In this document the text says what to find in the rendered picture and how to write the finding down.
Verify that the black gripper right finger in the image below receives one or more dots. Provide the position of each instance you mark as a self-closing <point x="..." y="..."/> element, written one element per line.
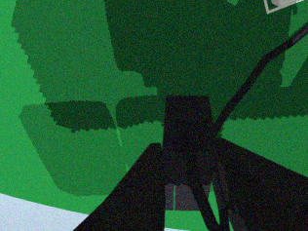
<point x="261" y="195"/>

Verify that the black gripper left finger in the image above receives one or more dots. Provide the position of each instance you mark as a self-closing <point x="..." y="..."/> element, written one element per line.
<point x="138" y="202"/>

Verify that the green circuit board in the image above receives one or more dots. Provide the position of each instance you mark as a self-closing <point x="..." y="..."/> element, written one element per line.
<point x="84" y="83"/>

